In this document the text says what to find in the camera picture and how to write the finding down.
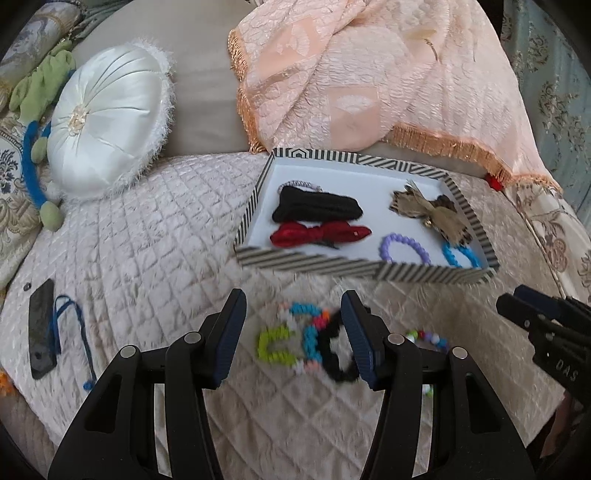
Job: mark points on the white round satin pillow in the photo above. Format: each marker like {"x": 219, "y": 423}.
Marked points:
{"x": 106, "y": 115}

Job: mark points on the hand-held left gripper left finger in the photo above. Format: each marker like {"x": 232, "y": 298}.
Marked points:
{"x": 231, "y": 337}

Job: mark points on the black flat device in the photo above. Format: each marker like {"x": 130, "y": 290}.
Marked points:
{"x": 42, "y": 327}

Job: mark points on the striped cardboard box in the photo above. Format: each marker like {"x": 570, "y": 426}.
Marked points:
{"x": 364, "y": 203}

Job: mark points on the teal patterned curtain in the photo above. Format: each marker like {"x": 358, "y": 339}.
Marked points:
{"x": 554, "y": 92}

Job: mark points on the beige quilted bedspread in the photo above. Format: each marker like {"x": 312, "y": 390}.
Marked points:
{"x": 138, "y": 254}

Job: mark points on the small orange object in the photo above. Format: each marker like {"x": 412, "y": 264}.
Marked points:
{"x": 5, "y": 383}

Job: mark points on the grey patterned bolster pillow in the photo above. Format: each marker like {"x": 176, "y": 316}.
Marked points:
{"x": 32, "y": 41}

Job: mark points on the green plush toy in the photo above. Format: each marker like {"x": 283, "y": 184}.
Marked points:
{"x": 41, "y": 83}

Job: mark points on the beige sofa back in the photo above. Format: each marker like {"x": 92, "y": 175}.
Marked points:
{"x": 203, "y": 92}

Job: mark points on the tan bow hair clip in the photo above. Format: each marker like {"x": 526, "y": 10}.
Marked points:
{"x": 443, "y": 217}

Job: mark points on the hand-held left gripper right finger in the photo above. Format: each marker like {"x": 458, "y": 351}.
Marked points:
{"x": 360, "y": 341}

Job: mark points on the small red object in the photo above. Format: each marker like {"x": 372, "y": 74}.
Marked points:
{"x": 494, "y": 181}

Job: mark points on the beige damask cushion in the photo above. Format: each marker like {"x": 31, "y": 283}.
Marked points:
{"x": 14, "y": 207}

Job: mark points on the red bow hair clip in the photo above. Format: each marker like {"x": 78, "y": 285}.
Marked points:
{"x": 295, "y": 235}

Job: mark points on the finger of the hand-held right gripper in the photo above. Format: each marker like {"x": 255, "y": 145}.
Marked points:
{"x": 540, "y": 296}
{"x": 521, "y": 311}

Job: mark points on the peach fringed blanket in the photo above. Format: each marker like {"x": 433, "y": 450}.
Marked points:
{"x": 369, "y": 69}

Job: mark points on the floral patterned cushion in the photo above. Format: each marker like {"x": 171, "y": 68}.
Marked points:
{"x": 549, "y": 221}

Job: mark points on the long black scrunchie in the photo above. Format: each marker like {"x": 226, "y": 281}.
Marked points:
{"x": 314, "y": 205}

